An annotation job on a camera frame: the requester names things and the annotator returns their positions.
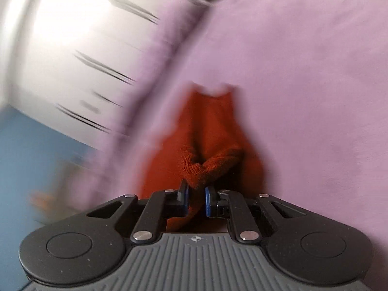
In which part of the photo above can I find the purple duvet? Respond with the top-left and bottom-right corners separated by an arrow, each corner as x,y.
63,0 -> 213,213

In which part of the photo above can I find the purple bed sheet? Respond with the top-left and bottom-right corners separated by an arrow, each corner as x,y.
145,0 -> 387,290

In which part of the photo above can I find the red knit sweater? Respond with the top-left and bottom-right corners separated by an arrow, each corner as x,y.
141,86 -> 265,232

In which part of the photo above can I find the white wardrobe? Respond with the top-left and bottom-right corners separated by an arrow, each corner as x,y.
0,0 -> 237,151

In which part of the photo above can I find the orange plush toy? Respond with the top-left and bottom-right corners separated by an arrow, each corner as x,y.
30,191 -> 57,216

